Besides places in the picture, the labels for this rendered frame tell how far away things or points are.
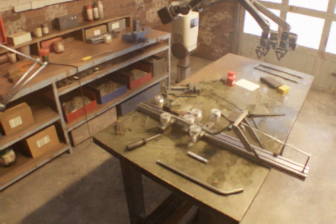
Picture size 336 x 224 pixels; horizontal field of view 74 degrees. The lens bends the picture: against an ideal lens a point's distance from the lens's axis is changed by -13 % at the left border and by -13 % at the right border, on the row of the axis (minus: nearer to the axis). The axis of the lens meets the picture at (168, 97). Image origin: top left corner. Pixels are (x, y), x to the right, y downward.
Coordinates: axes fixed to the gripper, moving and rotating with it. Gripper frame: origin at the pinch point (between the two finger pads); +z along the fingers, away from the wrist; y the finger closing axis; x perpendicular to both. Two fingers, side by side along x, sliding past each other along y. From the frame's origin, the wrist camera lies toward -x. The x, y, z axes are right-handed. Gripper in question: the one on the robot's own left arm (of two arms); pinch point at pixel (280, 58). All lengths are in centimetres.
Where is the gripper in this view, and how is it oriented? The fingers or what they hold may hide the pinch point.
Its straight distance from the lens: 204.6
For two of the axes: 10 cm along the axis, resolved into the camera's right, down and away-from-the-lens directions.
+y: 6.7, -3.7, 6.4
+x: -7.4, -3.3, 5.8
